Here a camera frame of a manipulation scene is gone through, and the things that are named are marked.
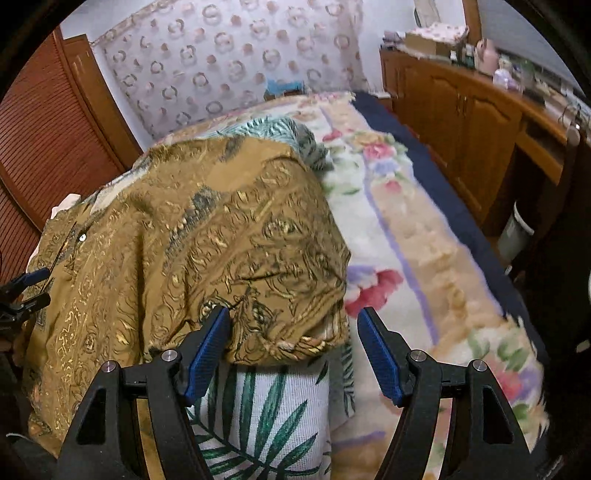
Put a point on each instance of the wooden sideboard cabinet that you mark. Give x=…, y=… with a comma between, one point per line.
x=488, y=142

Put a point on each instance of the grey window blind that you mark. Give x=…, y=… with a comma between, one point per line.
x=517, y=37

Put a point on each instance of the pink kettle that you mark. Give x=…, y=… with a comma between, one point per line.
x=486, y=57

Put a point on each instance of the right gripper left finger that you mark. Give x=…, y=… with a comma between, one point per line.
x=103, y=441

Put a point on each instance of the circle pattern lace curtain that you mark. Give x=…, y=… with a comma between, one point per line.
x=180, y=62

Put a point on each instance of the floral cream blanket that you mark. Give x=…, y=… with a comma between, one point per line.
x=406, y=263

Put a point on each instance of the cardboard box floral cover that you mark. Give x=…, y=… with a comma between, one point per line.
x=439, y=39

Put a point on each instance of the beige folded cloth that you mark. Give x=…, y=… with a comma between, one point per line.
x=66, y=203

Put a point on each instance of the golden brown patterned garment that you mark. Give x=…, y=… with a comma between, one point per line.
x=128, y=266

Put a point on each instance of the dark blue bed sheet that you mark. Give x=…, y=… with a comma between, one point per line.
x=456, y=212

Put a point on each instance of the cardboard box with blue cloth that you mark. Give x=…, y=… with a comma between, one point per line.
x=277, y=89

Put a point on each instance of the palm leaf print blanket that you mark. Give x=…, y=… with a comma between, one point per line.
x=268, y=415

